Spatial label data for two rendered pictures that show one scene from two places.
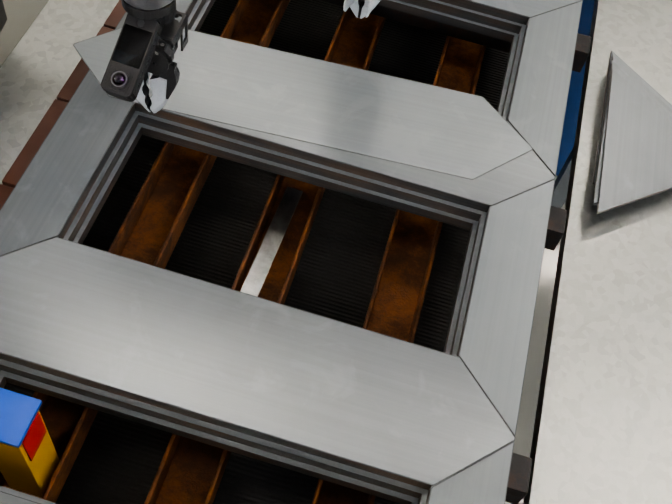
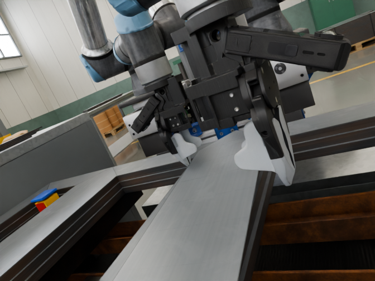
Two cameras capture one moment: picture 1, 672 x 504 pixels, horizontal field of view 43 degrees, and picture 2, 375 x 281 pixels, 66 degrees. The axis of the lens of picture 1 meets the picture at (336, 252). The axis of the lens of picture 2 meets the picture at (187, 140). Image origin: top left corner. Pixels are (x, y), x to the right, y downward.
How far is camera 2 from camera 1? 1.41 m
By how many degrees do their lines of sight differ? 91
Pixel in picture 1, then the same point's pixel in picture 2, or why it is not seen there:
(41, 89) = not seen: hidden behind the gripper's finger
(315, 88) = (210, 213)
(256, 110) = (184, 194)
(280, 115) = (178, 206)
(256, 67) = (231, 179)
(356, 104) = (188, 245)
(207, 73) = (220, 165)
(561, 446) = not seen: outside the picture
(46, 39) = not seen: hidden behind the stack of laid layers
